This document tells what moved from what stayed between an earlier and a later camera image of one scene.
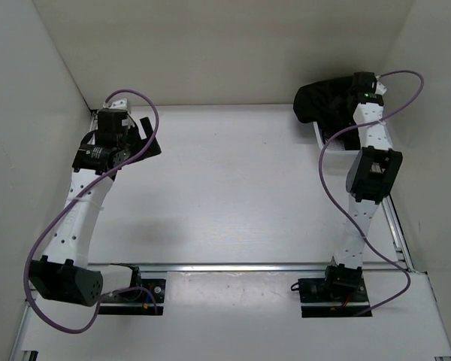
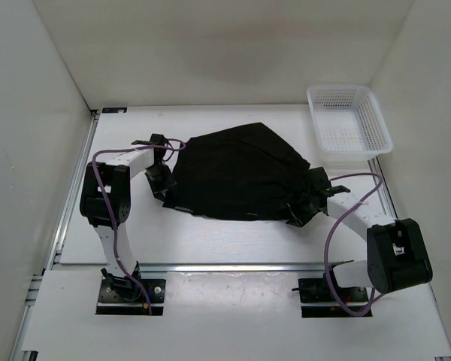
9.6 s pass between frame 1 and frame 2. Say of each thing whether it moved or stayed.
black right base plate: stayed
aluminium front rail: stayed
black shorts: moved
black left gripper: moved
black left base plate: stayed
